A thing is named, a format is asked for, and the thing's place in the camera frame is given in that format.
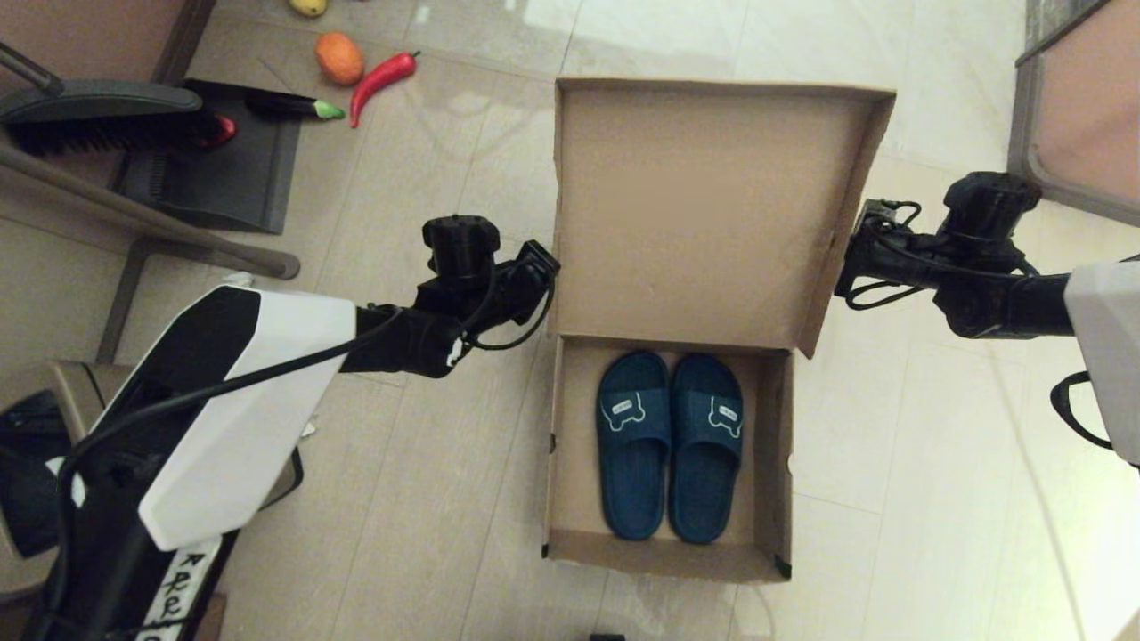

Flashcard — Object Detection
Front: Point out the brown cardboard shoe box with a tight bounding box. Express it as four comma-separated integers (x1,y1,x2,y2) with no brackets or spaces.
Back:
543,77,896,584

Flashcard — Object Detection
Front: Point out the blue slipper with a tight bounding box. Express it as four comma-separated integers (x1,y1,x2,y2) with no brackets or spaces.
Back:
596,350,672,541
668,353,745,545

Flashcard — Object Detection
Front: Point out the brown table with grey rim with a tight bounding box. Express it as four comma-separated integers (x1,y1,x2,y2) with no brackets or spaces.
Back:
1006,0,1140,230

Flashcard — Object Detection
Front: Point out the red toy chili pepper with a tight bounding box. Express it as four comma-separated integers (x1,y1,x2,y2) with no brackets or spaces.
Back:
349,52,420,130

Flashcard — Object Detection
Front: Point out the orange toy fruit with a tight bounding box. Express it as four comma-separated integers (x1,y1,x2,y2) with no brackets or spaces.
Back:
315,33,366,87

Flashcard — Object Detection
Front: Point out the dark toy eggplant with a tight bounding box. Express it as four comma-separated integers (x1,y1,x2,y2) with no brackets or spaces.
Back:
245,92,346,122

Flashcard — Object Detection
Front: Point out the black dustpan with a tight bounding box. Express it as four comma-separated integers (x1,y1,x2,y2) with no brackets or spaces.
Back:
116,80,304,236

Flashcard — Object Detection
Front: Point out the black broom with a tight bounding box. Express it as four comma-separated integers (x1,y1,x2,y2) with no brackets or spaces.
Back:
0,42,219,159

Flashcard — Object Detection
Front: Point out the brown plastic trash bin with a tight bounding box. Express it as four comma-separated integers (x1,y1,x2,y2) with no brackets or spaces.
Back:
0,359,304,593

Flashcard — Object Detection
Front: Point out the brown furniture panel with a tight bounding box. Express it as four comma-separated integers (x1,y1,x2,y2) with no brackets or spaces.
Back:
0,0,219,85

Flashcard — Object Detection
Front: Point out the black bin liner bag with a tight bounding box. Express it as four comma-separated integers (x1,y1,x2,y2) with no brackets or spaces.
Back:
0,392,72,558

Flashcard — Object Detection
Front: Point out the closed brown cardboard carton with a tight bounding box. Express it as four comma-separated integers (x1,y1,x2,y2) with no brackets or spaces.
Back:
0,592,228,641

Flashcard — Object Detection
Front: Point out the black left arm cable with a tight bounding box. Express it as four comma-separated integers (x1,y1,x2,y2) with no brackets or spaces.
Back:
53,258,558,499

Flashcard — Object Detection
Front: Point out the brown metal furniture frame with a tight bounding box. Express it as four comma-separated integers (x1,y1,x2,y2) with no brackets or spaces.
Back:
0,142,302,364

